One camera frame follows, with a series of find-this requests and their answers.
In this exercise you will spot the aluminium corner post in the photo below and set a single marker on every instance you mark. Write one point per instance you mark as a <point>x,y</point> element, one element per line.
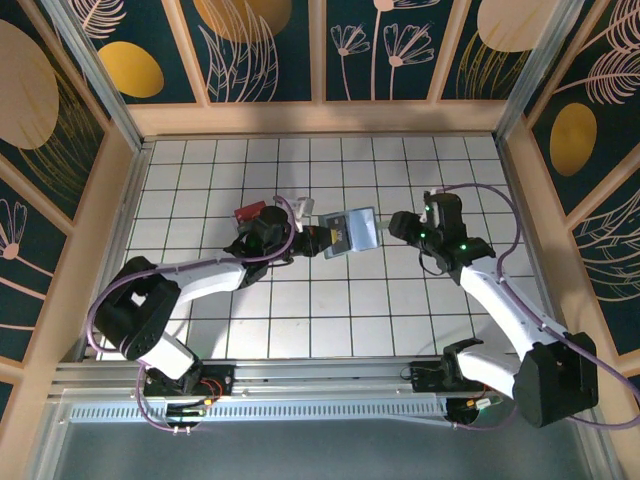
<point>97,75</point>
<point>536,75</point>

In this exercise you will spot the grey metal panel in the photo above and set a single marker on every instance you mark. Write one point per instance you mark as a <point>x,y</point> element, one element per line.
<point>300,450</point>

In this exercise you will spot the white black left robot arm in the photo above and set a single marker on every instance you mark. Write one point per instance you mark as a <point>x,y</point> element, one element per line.
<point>210,280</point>

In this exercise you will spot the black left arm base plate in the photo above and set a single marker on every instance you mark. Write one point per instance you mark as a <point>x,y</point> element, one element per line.
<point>222,380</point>

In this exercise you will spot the aluminium cross rail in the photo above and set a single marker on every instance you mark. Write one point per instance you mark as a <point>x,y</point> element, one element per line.
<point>325,372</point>

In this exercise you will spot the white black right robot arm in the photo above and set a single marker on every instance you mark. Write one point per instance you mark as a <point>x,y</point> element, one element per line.
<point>500,305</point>

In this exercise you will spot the aluminium side rail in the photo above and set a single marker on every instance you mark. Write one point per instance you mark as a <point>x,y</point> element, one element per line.
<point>532,250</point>
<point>119,250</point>

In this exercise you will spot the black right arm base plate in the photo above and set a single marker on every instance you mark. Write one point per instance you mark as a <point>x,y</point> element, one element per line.
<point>425,380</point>

